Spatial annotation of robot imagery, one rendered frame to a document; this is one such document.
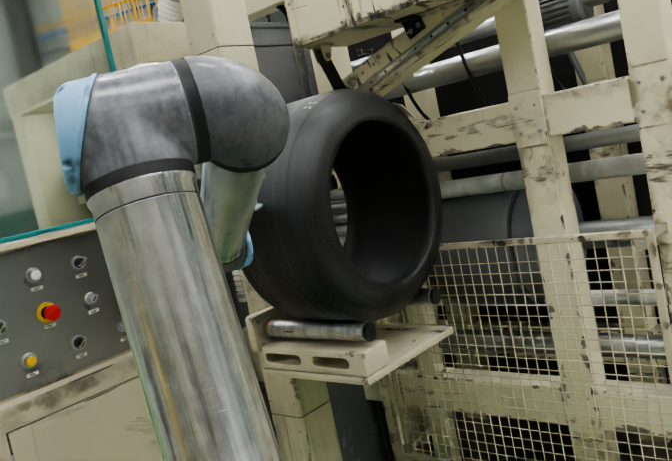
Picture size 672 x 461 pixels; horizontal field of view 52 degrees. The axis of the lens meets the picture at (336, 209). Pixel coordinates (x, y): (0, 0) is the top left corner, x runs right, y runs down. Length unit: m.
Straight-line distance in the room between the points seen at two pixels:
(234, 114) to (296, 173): 0.76
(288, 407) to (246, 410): 1.31
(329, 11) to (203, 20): 0.34
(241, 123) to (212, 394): 0.28
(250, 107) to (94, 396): 1.27
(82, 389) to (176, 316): 1.22
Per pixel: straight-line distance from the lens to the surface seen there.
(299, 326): 1.73
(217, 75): 0.74
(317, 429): 2.03
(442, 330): 1.85
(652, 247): 1.74
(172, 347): 0.67
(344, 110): 1.59
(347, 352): 1.61
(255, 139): 0.77
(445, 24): 1.88
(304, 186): 1.48
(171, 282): 0.68
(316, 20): 1.98
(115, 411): 1.93
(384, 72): 1.99
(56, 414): 1.86
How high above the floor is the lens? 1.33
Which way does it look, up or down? 5 degrees down
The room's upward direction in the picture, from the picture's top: 12 degrees counter-clockwise
